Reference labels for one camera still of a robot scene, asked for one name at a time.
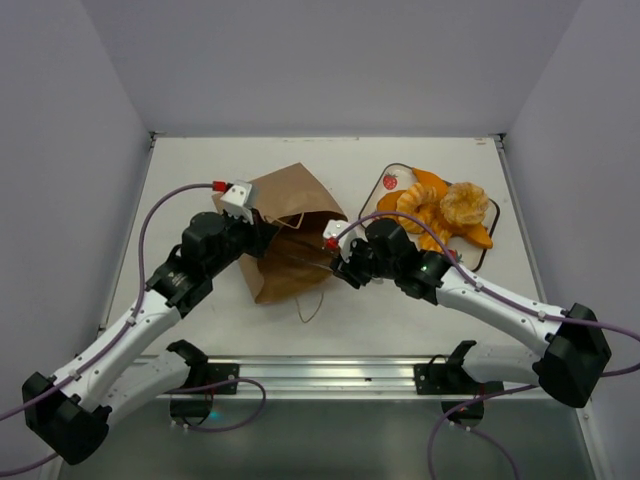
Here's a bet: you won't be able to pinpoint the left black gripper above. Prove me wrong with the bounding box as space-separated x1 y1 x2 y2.
206 206 279 277

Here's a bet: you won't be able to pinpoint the twisted fake bread stick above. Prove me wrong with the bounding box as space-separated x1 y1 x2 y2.
418 219 453 253

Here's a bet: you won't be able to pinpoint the ring shaped fake doughnut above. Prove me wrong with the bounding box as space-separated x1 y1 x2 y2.
397 182 440 234

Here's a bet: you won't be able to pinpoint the metal tongs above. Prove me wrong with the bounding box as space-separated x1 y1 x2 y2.
281 237 333 272

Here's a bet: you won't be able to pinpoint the brown paper bag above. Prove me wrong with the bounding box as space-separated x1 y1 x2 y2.
238 163 346 306

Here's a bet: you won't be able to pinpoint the round flaky fake pastry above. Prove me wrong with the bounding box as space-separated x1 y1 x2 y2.
440 182 490 227

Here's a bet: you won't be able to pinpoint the long orange fake baguette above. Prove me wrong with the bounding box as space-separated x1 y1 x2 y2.
412 168 493 248

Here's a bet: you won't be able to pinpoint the round orange fake bread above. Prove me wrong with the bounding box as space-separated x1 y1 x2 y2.
376 190 405 220

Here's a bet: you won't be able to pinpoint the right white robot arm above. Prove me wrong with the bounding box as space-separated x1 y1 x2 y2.
323 218 611 408

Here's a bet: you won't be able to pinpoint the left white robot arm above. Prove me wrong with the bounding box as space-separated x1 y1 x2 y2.
22 211 278 465

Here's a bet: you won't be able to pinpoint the strawberry print tray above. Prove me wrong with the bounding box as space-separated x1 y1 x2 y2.
359 163 500 272

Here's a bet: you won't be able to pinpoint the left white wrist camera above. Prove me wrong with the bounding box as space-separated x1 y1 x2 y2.
220 181 257 218

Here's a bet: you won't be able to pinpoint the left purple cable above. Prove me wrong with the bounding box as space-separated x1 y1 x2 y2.
0 179 269 476

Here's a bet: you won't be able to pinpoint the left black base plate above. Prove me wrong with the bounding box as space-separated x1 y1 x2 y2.
175 363 240 395

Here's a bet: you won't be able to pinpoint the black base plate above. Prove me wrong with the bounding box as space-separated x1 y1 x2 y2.
175 363 240 395
413 353 504 396

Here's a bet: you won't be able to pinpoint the aluminium front rail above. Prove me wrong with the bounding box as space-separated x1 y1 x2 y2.
124 353 594 401

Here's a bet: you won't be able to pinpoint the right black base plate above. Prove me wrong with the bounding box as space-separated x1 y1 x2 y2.
413 353 504 396

